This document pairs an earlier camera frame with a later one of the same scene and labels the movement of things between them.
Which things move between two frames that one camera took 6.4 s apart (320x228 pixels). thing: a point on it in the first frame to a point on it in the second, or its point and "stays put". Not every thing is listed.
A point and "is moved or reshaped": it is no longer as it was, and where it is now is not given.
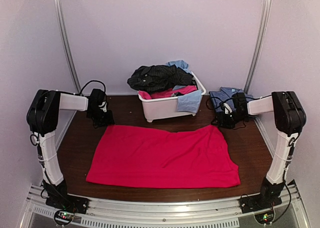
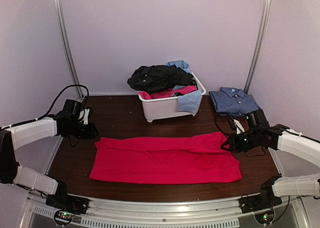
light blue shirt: [189, 103] stays put
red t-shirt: [191, 158] is moved or reshaped
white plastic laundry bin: [166, 107] stays put
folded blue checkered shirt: [225, 96] stays put
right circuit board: [265, 218] stays put
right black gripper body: [230, 122] to [252, 142]
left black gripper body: [100, 118] to [77, 132]
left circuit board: [63, 217] stays put
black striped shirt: [150, 79] stays put
